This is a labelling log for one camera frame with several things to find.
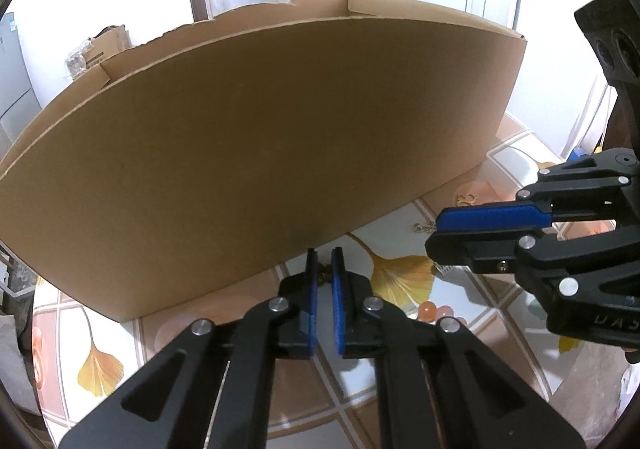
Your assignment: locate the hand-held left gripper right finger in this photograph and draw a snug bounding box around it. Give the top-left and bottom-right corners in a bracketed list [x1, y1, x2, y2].
[331, 246, 586, 449]

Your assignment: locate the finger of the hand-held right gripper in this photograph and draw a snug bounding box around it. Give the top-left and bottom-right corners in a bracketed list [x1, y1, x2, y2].
[436, 146, 640, 234]
[425, 224, 640, 350]

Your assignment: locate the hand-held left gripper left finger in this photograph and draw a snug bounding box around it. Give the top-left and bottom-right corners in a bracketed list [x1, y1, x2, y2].
[59, 248, 321, 449]

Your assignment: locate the brown cardboard box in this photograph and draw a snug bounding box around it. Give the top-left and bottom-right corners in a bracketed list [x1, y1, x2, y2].
[0, 0, 528, 322]

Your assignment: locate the background cardboard box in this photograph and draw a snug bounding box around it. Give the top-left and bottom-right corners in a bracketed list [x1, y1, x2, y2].
[65, 24, 133, 80]

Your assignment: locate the white refrigerator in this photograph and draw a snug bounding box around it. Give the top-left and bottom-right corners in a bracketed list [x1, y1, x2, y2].
[0, 12, 43, 160]

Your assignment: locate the pink orange bead bracelet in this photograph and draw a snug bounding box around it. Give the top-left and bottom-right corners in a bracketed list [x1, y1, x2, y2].
[416, 300, 469, 326]

